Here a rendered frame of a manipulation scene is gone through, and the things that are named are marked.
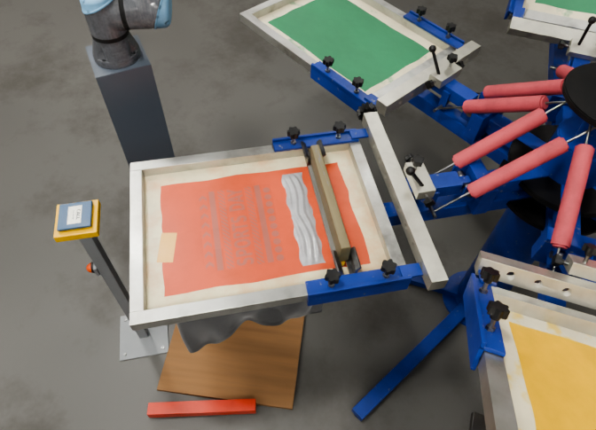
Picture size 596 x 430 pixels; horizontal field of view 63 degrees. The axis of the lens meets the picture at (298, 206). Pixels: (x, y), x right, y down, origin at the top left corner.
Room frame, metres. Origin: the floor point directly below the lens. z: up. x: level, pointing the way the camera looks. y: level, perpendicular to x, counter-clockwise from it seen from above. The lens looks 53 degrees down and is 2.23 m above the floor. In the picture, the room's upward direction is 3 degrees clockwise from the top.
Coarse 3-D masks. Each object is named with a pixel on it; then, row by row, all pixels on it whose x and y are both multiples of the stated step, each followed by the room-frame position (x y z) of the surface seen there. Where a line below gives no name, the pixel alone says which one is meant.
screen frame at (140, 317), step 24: (144, 168) 1.04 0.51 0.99; (168, 168) 1.06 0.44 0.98; (192, 168) 1.08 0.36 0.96; (360, 168) 1.09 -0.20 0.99; (144, 192) 0.97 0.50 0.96; (144, 216) 0.87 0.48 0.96; (384, 216) 0.89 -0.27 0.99; (144, 240) 0.78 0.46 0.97; (384, 240) 0.81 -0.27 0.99; (144, 264) 0.69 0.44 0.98; (144, 288) 0.61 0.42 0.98; (288, 288) 0.63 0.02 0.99; (144, 312) 0.54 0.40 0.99; (168, 312) 0.54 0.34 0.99; (192, 312) 0.55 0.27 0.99; (216, 312) 0.55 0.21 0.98
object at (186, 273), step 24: (192, 240) 0.80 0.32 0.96; (288, 240) 0.81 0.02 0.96; (360, 240) 0.82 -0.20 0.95; (168, 264) 0.71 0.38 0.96; (192, 264) 0.71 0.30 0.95; (264, 264) 0.72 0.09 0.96; (288, 264) 0.73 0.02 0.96; (312, 264) 0.73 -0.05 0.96; (168, 288) 0.63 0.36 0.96; (192, 288) 0.63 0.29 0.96
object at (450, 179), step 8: (432, 176) 1.02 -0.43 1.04; (440, 176) 1.03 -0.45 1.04; (448, 176) 1.03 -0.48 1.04; (456, 176) 1.03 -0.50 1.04; (408, 184) 0.99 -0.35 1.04; (440, 184) 0.99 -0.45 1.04; (448, 184) 0.99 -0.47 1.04; (456, 184) 1.00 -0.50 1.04; (440, 192) 0.98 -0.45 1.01; (448, 192) 0.99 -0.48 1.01; (456, 192) 1.00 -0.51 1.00
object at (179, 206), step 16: (240, 176) 1.06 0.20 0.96; (256, 176) 1.06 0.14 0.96; (272, 176) 1.06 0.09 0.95; (304, 176) 1.07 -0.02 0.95; (336, 176) 1.08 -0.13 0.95; (176, 192) 0.98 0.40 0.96; (192, 192) 0.98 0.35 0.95; (272, 192) 1.00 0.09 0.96; (336, 192) 1.01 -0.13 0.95; (176, 208) 0.91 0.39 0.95; (192, 208) 0.92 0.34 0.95; (288, 208) 0.93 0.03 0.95; (176, 224) 0.85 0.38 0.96; (192, 224) 0.85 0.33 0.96
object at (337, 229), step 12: (312, 156) 1.08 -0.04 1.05; (312, 168) 1.07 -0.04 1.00; (324, 168) 1.02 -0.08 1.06; (324, 180) 0.97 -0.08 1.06; (324, 192) 0.93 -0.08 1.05; (324, 204) 0.91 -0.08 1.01; (336, 204) 0.88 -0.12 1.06; (336, 216) 0.84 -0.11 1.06; (336, 228) 0.80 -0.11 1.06; (336, 240) 0.77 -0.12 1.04; (348, 240) 0.76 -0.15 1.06; (348, 252) 0.73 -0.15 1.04
